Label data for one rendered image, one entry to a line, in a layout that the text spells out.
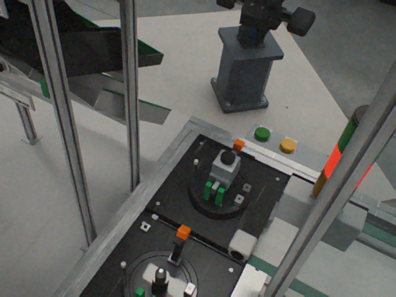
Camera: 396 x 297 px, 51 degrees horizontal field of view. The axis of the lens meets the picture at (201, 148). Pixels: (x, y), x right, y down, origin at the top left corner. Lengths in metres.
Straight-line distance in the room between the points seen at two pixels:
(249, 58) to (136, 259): 0.60
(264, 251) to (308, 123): 0.49
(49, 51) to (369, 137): 0.39
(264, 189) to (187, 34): 0.75
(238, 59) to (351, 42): 2.27
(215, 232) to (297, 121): 0.53
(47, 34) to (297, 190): 0.40
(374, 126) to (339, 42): 2.84
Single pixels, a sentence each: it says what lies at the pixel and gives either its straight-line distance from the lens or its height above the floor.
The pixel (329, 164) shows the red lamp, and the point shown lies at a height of 1.33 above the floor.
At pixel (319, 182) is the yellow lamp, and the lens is 0.59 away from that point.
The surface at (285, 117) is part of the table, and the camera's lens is 1.29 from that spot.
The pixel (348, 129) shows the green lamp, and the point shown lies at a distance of 0.52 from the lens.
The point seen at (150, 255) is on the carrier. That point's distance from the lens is 0.83.
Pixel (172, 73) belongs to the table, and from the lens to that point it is 1.36.
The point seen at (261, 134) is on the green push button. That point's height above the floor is 0.97.
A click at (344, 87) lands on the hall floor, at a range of 2.90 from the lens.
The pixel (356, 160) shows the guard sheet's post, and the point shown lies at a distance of 0.51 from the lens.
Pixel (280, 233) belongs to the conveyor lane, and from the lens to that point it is 0.98.
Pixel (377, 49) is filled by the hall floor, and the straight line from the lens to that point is 3.37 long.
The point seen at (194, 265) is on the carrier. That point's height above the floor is 0.97.
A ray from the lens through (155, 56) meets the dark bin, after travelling 0.85.
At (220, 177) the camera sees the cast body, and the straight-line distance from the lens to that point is 0.85.
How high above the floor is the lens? 1.74
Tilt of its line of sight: 50 degrees down
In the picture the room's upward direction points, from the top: 9 degrees clockwise
